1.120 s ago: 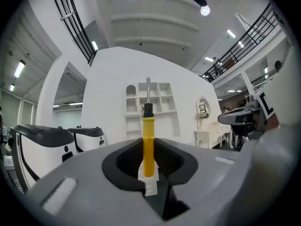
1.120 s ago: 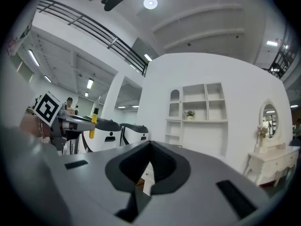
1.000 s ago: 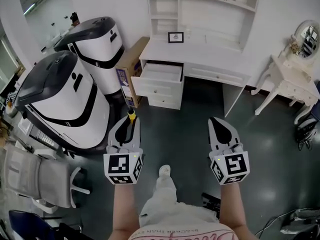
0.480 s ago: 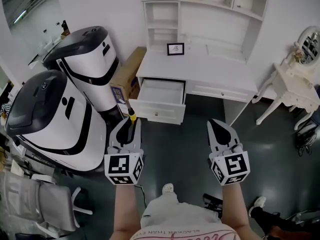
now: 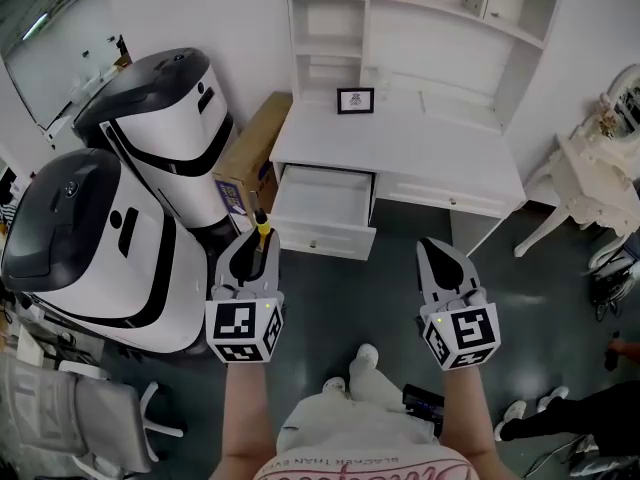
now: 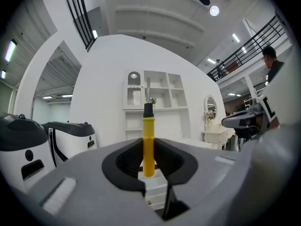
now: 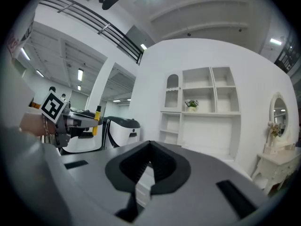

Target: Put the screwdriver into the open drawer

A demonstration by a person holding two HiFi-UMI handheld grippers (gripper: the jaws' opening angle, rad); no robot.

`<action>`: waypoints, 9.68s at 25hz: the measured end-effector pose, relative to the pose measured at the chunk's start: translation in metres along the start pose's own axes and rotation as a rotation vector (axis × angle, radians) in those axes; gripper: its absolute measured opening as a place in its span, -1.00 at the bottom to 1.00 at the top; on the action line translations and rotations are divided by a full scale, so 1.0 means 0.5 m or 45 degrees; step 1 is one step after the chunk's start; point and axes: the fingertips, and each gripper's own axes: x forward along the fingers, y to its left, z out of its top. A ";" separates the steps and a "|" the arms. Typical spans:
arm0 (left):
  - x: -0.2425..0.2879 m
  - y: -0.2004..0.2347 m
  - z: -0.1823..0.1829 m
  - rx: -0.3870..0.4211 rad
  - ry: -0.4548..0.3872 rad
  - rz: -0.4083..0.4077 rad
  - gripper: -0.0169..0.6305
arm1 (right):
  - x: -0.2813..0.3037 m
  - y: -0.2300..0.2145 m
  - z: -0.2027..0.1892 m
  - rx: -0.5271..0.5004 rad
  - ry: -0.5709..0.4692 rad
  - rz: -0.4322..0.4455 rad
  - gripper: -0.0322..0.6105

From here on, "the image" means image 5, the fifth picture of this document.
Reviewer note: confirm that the black wheeled stand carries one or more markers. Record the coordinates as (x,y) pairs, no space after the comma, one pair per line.
(612,283)

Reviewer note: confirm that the black picture frame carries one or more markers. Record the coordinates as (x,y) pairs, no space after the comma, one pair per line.
(355,101)

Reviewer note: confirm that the black equipment pile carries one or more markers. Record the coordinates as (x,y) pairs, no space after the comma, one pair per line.
(610,460)

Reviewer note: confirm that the grey office chair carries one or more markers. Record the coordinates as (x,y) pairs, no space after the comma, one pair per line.
(90,418)

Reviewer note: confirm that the white ornate vanity table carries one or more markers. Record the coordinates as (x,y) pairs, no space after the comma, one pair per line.
(590,178)

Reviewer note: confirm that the brown cardboard box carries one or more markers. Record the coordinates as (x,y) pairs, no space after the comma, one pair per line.
(250,153)

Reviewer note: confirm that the clear glass ornament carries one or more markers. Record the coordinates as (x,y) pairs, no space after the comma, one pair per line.
(385,85)

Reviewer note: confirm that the person's right forearm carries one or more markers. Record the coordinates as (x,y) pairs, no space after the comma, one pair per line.
(467,418)

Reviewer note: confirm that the person's white printed shirt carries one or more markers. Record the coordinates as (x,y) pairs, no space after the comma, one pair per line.
(365,463)

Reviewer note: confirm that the white desk drawer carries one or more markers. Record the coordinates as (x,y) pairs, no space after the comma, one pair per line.
(325,193)

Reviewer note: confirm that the person's white shoe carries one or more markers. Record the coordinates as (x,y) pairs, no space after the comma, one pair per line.
(552,398)
(334,384)
(510,418)
(367,354)

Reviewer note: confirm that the white and black robot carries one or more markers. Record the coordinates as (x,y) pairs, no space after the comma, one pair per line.
(170,118)
(90,248)

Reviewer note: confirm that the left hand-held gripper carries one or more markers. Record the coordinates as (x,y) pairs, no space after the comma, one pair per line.
(235,320)

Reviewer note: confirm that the white hutch shelf unit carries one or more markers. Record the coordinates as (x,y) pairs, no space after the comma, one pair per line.
(430,43)

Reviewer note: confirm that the person's left forearm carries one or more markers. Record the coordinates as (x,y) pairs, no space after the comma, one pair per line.
(247,418)

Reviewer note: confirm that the person's light grey trousers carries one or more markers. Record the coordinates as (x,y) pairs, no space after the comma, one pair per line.
(365,408)

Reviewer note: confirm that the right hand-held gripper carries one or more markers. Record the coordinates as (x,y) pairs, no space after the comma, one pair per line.
(470,333)

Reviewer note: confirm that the black waist device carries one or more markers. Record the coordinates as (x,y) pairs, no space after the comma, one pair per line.
(425,403)

